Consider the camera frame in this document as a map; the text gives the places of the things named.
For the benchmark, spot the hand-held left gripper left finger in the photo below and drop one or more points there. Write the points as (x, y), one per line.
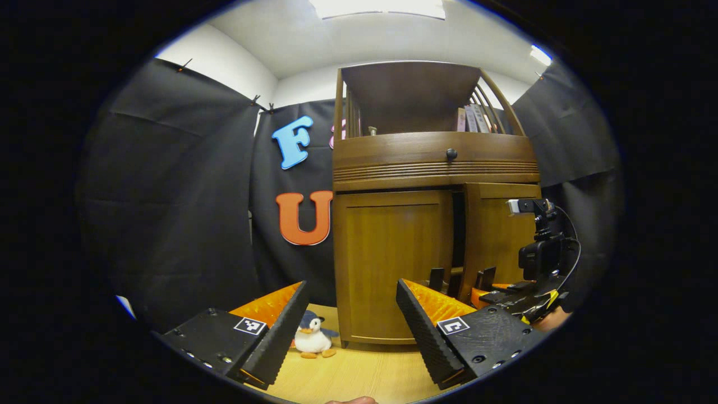
(280, 342)

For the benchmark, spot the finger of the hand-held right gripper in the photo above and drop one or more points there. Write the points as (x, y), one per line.
(513, 285)
(505, 300)

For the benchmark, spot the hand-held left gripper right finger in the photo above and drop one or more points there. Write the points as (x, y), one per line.
(429, 342)

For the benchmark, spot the wooden double-door shoe cabinet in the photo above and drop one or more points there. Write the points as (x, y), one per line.
(409, 95)

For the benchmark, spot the wooden cabinet drawer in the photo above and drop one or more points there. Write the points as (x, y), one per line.
(392, 154)

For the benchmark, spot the penguin plush toy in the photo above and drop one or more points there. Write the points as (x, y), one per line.
(311, 339)

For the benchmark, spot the black round drawer knob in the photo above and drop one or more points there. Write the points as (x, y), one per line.
(451, 153)

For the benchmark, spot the grey shelf book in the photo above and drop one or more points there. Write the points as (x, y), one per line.
(471, 119)

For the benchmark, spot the black backdrop cloth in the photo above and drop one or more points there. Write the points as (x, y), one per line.
(168, 196)

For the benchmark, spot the small ceiling light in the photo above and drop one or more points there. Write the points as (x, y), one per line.
(540, 55)

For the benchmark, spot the ceiling light panel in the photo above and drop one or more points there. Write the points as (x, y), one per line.
(381, 7)

